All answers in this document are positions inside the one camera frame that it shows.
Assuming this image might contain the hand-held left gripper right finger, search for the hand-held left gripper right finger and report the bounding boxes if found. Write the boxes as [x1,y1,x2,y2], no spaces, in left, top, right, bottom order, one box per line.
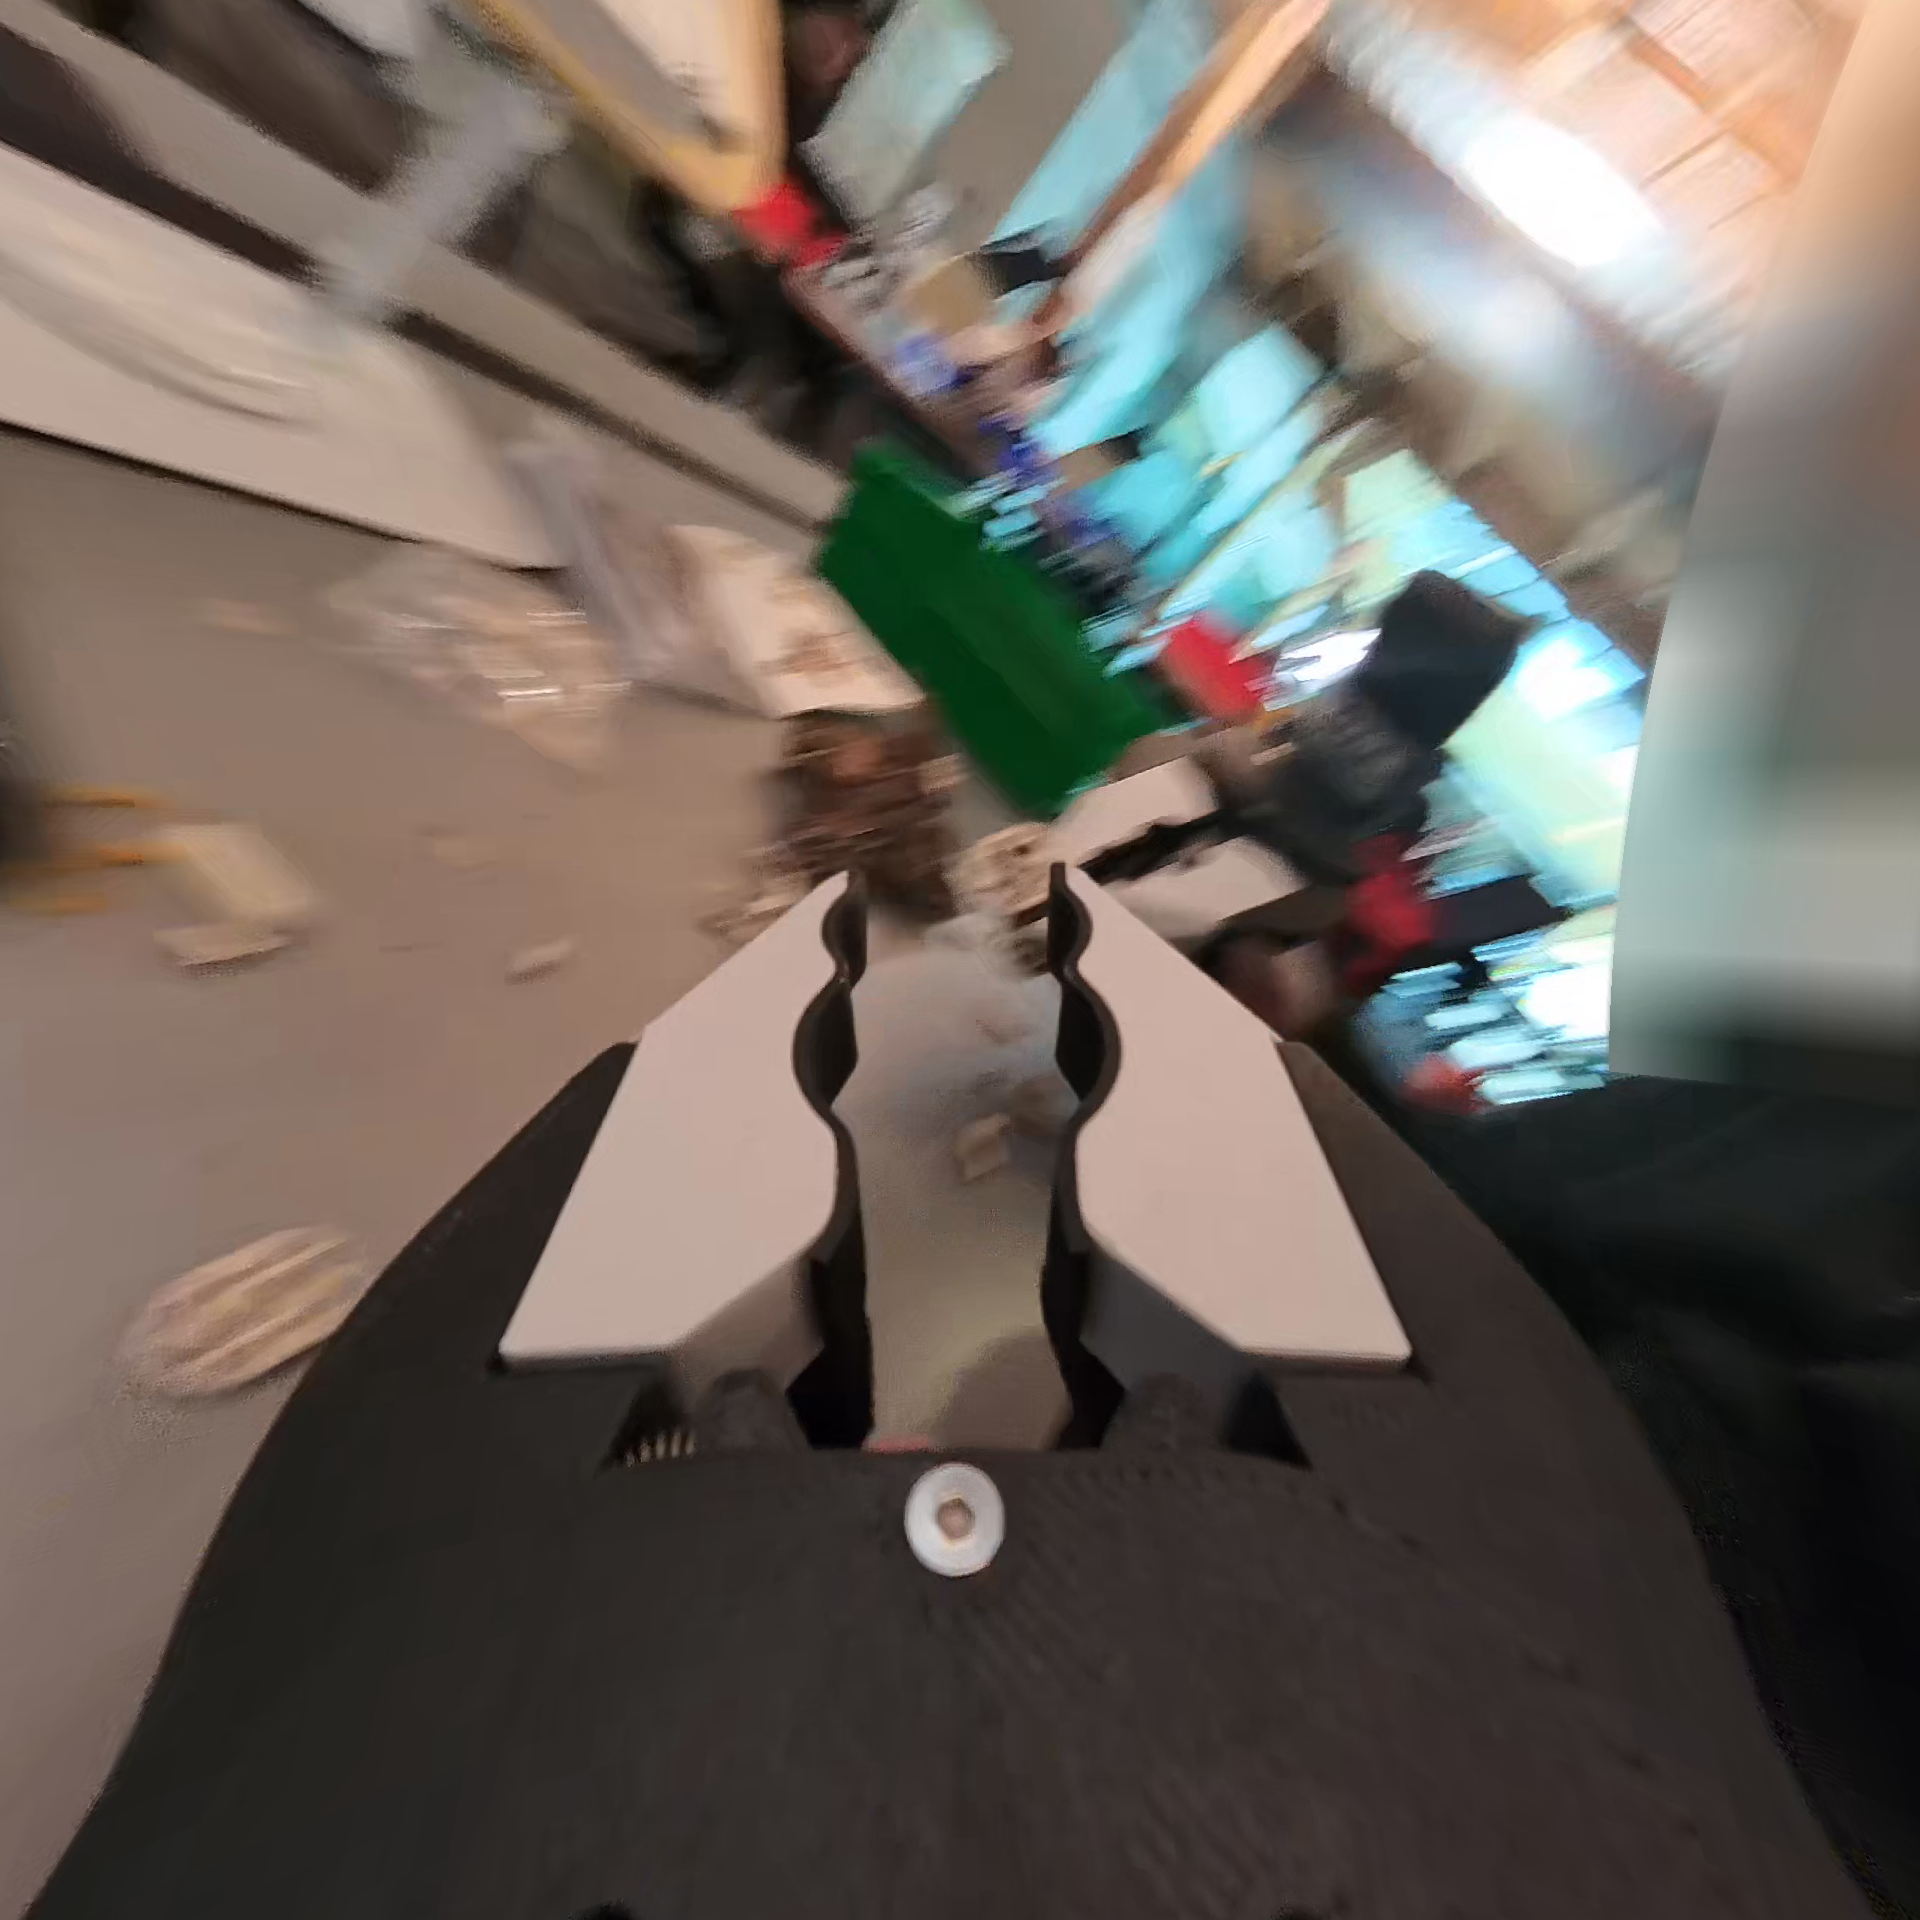
[1045,867,1416,1445]

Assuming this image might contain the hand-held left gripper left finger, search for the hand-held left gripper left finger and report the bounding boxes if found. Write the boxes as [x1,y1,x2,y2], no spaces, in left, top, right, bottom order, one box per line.
[499,872,875,1451]

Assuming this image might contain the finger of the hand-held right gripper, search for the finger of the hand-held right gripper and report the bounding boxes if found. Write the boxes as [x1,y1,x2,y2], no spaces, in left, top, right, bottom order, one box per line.
[1117,838,1337,947]
[1050,756,1226,886]

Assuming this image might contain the wooden model buggy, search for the wooden model buggy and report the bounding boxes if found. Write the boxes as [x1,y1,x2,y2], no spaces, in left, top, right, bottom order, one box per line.
[756,710,969,920]

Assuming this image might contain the red plastic bin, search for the red plastic bin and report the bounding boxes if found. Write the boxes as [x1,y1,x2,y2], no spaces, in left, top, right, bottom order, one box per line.
[1162,614,1274,724]
[737,181,846,269]

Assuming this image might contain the green plastic bin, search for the green plastic bin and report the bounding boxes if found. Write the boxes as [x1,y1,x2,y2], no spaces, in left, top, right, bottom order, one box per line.
[813,442,1174,822]

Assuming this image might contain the assembly instruction booklet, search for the assembly instruction booklet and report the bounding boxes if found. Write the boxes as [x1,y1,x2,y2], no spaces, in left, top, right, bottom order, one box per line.
[509,450,923,719]

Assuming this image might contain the small spoked wooden disc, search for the small spoked wooden disc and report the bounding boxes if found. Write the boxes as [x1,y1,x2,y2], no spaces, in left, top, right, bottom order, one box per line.
[116,1228,373,1402]

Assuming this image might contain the small cream cylinder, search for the small cream cylinder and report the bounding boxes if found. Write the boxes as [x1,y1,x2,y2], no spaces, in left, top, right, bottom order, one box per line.
[157,822,321,933]

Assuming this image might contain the clear plastic bag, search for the clear plastic bag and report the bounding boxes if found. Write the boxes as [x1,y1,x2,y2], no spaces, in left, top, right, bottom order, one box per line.
[328,547,635,771]

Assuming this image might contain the person's black-clothed body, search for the person's black-clothed body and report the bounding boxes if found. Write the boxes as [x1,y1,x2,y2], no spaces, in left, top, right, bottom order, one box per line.
[1410,1071,1920,1920]

